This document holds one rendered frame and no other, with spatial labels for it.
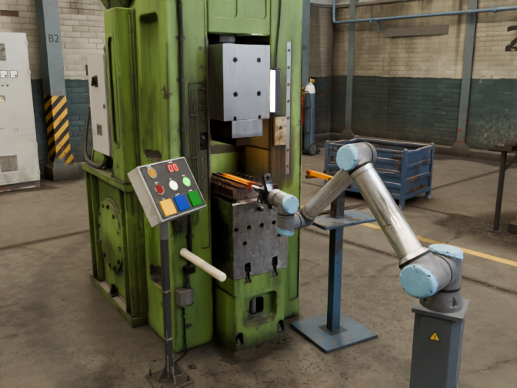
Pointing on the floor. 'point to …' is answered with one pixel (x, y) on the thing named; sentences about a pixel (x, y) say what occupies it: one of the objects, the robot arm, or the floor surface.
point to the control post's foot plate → (159, 378)
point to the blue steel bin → (393, 166)
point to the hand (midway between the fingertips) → (254, 185)
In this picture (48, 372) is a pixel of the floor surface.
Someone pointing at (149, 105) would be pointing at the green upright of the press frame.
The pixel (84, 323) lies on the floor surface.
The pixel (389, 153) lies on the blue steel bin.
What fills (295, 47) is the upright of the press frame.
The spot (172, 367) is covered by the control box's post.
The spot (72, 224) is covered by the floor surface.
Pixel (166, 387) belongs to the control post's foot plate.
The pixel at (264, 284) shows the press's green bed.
